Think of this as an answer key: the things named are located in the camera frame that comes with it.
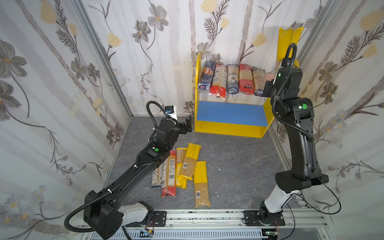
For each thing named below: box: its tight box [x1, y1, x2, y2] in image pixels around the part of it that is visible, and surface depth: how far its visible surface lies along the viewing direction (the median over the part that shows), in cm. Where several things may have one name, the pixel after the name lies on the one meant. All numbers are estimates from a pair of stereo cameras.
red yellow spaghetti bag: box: [238, 63, 254, 95], surface depth 81 cm
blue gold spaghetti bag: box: [226, 64, 240, 95], surface depth 80 cm
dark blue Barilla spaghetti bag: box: [198, 60, 216, 91], surface depth 79 cm
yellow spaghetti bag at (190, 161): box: [179, 142, 202, 181], surface depth 92 cm
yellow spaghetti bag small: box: [175, 147, 188, 189], surface depth 90 cm
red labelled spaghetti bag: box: [209, 53, 228, 100], surface depth 79 cm
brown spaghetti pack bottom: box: [193, 160, 211, 208], surface depth 85 cm
